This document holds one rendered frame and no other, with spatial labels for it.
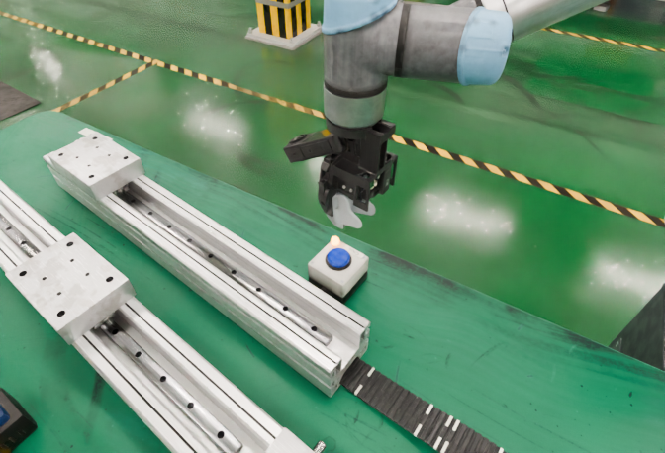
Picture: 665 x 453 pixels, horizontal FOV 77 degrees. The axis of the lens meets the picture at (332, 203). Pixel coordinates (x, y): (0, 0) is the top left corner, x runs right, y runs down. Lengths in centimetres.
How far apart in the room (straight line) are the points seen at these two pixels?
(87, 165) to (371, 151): 62
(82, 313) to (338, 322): 37
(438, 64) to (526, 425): 52
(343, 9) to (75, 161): 69
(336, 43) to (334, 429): 52
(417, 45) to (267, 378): 52
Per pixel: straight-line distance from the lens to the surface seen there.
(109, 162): 96
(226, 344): 75
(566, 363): 81
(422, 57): 46
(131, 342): 74
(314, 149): 58
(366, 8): 45
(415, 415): 68
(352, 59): 47
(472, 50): 46
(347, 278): 73
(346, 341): 69
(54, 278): 77
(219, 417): 66
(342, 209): 62
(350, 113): 50
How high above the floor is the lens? 143
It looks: 43 degrees down
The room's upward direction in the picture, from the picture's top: straight up
